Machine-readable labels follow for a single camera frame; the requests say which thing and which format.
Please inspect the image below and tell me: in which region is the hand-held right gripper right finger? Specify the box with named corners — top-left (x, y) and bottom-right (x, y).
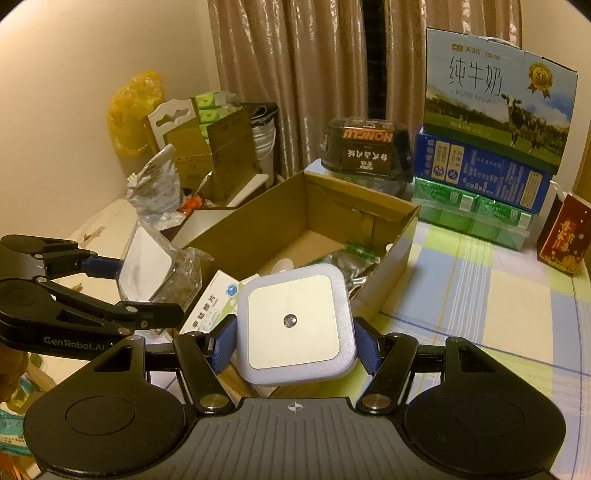
top-left (353, 318), bottom-right (514, 415)

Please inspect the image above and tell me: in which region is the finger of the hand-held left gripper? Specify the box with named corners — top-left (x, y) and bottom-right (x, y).
top-left (0, 234), bottom-right (122, 281)
top-left (45, 279), bottom-right (186, 336)

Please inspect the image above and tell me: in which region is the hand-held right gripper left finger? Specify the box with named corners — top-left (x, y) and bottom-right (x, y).
top-left (69, 316), bottom-right (239, 415)

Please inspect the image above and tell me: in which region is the white tablet box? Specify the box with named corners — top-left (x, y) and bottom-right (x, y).
top-left (179, 271), bottom-right (242, 336)

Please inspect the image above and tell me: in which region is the clear plastic package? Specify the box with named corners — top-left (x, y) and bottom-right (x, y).
top-left (115, 220), bottom-right (205, 315)

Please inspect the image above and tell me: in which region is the white square night light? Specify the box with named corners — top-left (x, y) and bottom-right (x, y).
top-left (236, 263), bottom-right (358, 385)

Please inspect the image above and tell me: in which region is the brown cardboard box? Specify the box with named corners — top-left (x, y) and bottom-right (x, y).
top-left (177, 170), bottom-right (420, 326)

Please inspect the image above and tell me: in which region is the desktop with checked cloth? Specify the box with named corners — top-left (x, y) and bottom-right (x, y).
top-left (270, 224), bottom-right (591, 403)

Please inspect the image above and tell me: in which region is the crumpled clear plastic bag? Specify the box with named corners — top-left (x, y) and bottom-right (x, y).
top-left (126, 143), bottom-right (186, 230)

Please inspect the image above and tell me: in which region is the yellow plastic bag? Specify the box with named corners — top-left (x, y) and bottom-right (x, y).
top-left (107, 71), bottom-right (168, 158)

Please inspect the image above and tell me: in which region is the white cutout chair back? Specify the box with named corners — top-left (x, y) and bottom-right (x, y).
top-left (147, 98), bottom-right (200, 154)

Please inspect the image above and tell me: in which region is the open brown cardboard carton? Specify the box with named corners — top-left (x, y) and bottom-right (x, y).
top-left (165, 107), bottom-right (279, 209)

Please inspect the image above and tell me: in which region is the green drink carton pack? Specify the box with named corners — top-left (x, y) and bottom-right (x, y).
top-left (410, 177), bottom-right (537, 253)

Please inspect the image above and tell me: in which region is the black food box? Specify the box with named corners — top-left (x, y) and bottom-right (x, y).
top-left (320, 117), bottom-right (415, 195)

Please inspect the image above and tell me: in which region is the white bucket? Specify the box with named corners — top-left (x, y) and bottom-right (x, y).
top-left (250, 119), bottom-right (279, 177)

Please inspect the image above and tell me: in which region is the blue carton box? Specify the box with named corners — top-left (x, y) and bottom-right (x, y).
top-left (412, 130), bottom-right (553, 214)

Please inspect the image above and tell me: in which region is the red gift box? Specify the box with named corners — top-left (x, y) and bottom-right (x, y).
top-left (537, 193), bottom-right (591, 278)

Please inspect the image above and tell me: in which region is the beige curtain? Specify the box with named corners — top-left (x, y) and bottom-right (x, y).
top-left (207, 0), bottom-right (523, 178)

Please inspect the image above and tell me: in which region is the white cow print milk carton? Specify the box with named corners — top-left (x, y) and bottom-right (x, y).
top-left (424, 28), bottom-right (579, 175)

